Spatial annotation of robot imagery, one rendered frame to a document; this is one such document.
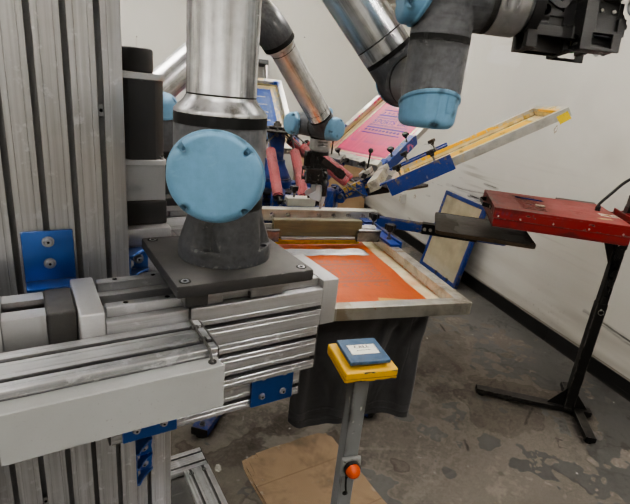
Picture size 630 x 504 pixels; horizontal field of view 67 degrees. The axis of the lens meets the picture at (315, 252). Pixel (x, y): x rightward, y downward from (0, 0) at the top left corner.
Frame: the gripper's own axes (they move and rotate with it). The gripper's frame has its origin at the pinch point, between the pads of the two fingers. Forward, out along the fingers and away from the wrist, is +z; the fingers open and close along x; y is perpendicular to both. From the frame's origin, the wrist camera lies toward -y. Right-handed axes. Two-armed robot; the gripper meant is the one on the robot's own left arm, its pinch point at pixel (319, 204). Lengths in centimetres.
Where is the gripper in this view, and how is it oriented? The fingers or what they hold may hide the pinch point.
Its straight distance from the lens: 180.8
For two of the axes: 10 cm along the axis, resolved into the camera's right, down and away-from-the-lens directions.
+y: -9.5, 0.2, -3.0
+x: 2.9, 3.5, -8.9
